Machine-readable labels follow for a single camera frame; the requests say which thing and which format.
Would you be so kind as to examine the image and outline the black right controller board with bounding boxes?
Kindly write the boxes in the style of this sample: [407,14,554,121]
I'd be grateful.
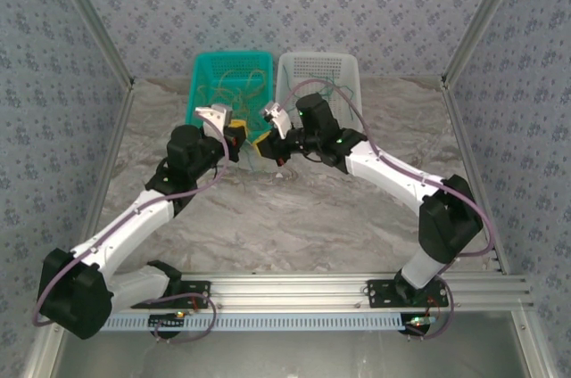
[402,313,437,338]

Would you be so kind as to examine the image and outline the black controller board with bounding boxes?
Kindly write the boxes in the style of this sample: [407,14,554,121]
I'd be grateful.
[148,311,187,338]
[402,313,437,338]

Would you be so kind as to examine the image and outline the black left controller board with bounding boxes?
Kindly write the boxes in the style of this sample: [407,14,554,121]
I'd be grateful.
[148,311,187,338]

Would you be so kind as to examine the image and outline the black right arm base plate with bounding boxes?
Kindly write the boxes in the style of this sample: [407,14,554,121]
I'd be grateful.
[366,278,450,309]

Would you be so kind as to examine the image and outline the white plastic basket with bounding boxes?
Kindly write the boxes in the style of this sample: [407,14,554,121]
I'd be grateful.
[273,51,363,132]

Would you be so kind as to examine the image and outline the aluminium frame post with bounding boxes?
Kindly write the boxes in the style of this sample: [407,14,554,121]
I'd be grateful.
[44,0,137,90]
[440,0,533,90]

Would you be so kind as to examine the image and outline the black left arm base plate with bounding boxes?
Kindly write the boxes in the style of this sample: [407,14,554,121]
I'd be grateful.
[128,280,212,310]

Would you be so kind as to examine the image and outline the aluminium right table rail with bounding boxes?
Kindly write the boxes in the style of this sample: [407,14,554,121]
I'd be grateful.
[441,77,510,275]

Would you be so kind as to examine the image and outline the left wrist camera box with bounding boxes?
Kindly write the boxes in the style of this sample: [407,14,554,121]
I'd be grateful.
[194,103,236,152]

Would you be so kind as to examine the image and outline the aluminium left table rail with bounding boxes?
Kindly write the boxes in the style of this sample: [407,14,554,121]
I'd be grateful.
[69,78,137,279]

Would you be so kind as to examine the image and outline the aluminium right frame post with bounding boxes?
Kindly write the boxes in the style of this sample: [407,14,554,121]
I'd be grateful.
[440,0,533,90]

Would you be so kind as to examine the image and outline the aluminium left frame post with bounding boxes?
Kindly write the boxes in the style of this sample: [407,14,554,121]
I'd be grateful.
[44,0,137,90]

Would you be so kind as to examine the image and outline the grey slotted cable duct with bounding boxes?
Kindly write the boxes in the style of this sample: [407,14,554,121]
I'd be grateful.
[65,312,414,333]

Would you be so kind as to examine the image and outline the aluminium table rail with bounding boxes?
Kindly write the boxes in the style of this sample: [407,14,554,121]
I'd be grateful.
[441,77,510,275]
[69,78,137,279]

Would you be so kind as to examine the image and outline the grey metal lower panel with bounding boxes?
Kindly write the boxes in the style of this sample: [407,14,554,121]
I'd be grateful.
[21,310,559,378]

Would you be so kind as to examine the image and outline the teal plastic basket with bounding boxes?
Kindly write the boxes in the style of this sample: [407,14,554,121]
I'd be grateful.
[186,51,274,141]

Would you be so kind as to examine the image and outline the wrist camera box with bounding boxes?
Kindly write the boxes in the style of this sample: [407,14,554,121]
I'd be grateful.
[261,100,294,142]
[194,103,236,152]

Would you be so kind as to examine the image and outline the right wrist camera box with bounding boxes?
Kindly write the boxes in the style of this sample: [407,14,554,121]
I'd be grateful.
[261,100,294,142]

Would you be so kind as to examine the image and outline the aluminium mounting rail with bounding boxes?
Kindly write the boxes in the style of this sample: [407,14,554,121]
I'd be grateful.
[46,274,535,313]

